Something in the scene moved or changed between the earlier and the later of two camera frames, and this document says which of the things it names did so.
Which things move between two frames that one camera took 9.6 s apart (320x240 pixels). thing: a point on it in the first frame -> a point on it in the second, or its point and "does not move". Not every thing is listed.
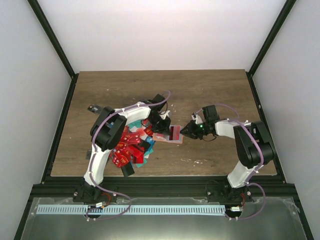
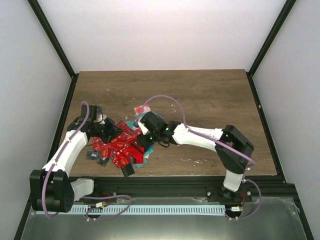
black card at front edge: (127, 169) does not move
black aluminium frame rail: (161, 187) does not move
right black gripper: (191, 132) -> (145, 144)
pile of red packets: (129, 149) does not move
